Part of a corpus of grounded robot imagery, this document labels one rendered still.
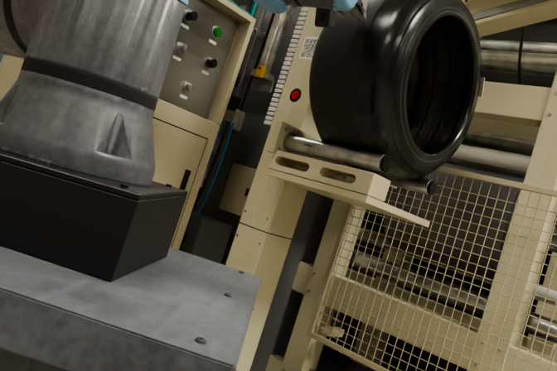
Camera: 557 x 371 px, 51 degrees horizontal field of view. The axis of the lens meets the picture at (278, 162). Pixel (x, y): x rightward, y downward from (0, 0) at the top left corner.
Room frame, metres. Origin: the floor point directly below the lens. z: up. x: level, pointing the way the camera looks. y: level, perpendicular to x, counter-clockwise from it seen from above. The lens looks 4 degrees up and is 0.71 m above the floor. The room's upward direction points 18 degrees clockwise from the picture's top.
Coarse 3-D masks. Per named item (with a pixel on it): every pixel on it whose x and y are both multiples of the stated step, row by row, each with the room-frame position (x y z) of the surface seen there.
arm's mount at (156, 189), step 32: (0, 160) 0.54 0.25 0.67; (0, 192) 0.54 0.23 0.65; (32, 192) 0.54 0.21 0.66; (64, 192) 0.54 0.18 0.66; (96, 192) 0.54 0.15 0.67; (128, 192) 0.54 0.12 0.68; (160, 192) 0.63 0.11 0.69; (0, 224) 0.54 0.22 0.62; (32, 224) 0.54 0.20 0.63; (64, 224) 0.54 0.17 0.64; (96, 224) 0.54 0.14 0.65; (128, 224) 0.54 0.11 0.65; (160, 224) 0.68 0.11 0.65; (32, 256) 0.54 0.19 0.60; (64, 256) 0.54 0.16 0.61; (96, 256) 0.54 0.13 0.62; (128, 256) 0.57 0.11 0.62; (160, 256) 0.75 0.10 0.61
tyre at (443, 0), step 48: (384, 0) 1.49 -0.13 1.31; (432, 0) 1.48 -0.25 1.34; (336, 48) 1.52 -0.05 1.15; (384, 48) 1.43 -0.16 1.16; (432, 48) 1.86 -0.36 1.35; (480, 48) 1.72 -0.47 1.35; (336, 96) 1.53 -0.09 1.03; (384, 96) 1.45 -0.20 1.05; (432, 96) 1.91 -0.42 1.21; (384, 144) 1.51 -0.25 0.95; (432, 144) 1.84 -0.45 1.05
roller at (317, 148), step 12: (288, 144) 1.71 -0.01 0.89; (300, 144) 1.68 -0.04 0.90; (312, 144) 1.65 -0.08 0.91; (324, 144) 1.63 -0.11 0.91; (336, 144) 1.62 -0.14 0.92; (324, 156) 1.63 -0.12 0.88; (336, 156) 1.59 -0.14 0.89; (348, 156) 1.56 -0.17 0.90; (360, 156) 1.54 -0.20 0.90; (372, 156) 1.52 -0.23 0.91; (384, 156) 1.50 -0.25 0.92; (372, 168) 1.52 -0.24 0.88; (384, 168) 1.50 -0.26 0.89
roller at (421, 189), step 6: (342, 162) 1.92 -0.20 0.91; (378, 174) 1.82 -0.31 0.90; (390, 180) 1.79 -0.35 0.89; (396, 180) 1.77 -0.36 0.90; (402, 180) 1.76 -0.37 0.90; (408, 180) 1.75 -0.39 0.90; (414, 180) 1.73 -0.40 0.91; (420, 180) 1.72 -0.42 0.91; (426, 180) 1.72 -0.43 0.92; (396, 186) 1.79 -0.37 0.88; (402, 186) 1.77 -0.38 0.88; (408, 186) 1.75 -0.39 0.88; (414, 186) 1.73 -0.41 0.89; (420, 186) 1.72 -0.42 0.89; (426, 186) 1.70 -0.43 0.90; (432, 186) 1.71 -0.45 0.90; (420, 192) 1.73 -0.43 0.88; (426, 192) 1.71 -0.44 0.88; (432, 192) 1.71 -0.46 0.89
